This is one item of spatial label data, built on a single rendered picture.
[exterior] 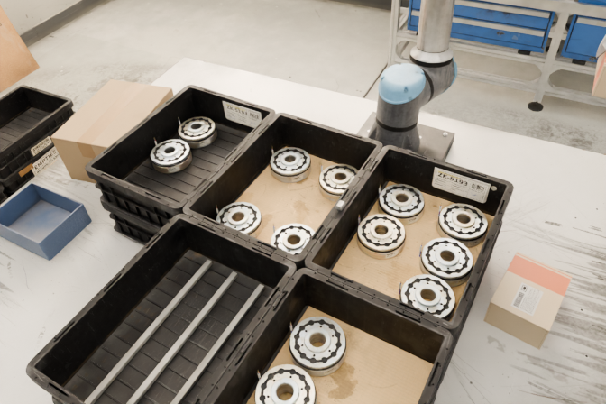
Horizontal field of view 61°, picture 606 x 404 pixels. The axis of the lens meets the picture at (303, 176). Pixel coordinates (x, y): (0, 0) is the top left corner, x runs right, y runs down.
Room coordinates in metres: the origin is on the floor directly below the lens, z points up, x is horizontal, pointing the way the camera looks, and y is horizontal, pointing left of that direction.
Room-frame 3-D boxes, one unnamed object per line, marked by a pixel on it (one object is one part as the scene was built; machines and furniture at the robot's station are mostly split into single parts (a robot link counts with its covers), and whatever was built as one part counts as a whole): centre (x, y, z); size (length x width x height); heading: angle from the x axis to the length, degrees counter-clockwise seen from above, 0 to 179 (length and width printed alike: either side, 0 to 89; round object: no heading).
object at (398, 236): (0.71, -0.16, 0.86); 0.10 x 0.10 x 0.01
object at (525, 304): (0.60, -0.46, 0.74); 0.16 x 0.12 x 0.07; 141
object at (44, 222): (0.95, 0.71, 0.74); 0.20 x 0.15 x 0.07; 59
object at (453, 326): (0.67, -0.22, 0.92); 0.40 x 0.30 x 0.02; 147
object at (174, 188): (1.00, 0.29, 0.87); 0.40 x 0.30 x 0.11; 147
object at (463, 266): (0.63, -0.28, 0.86); 0.10 x 0.10 x 0.01
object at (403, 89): (1.14, -0.28, 0.91); 0.13 x 0.12 x 0.14; 133
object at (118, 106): (1.24, 0.54, 0.78); 0.30 x 0.22 x 0.16; 160
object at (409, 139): (1.14, -0.27, 0.80); 0.15 x 0.15 x 0.10
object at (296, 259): (0.84, 0.03, 0.92); 0.40 x 0.30 x 0.02; 147
